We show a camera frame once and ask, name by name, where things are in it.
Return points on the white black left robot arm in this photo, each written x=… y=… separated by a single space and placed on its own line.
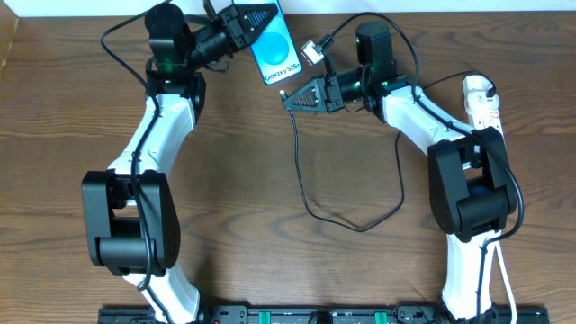
x=130 y=218

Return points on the white charger adapter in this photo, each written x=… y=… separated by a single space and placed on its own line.
x=479 y=95

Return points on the blue Galaxy smartphone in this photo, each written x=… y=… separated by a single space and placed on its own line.
x=274 y=51

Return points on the black mounting rail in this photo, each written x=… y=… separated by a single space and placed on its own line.
x=404 y=313

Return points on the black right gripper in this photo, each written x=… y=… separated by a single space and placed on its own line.
x=332 y=91

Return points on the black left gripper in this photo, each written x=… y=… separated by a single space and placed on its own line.
x=231 y=29

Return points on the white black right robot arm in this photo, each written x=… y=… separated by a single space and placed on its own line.
x=472 y=189

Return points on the white power strip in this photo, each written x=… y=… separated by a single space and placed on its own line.
x=485 y=120

